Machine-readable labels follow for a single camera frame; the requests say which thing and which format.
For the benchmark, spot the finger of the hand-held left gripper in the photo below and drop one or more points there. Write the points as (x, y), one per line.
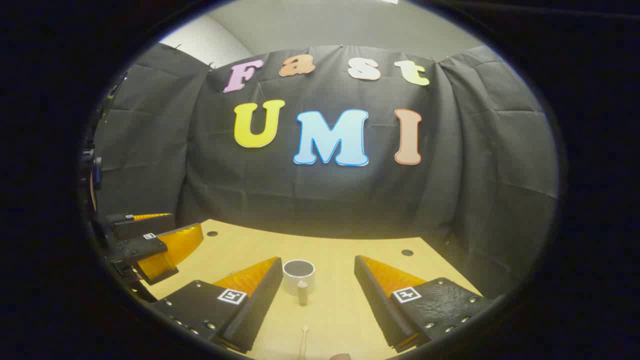
(142, 227)
(145, 247)

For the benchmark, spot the black backdrop cloth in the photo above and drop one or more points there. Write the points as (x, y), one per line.
(320, 195)

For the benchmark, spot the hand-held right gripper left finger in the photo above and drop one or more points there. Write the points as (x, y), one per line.
(260, 305)

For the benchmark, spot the light wooden desktop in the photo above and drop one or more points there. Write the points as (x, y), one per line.
(330, 250)

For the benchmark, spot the white cup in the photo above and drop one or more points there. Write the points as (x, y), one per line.
(291, 285)

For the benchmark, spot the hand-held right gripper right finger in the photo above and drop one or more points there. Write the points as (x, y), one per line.
(375, 305)

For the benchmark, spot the beige toothbrush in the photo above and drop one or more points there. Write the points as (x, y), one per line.
(305, 329)

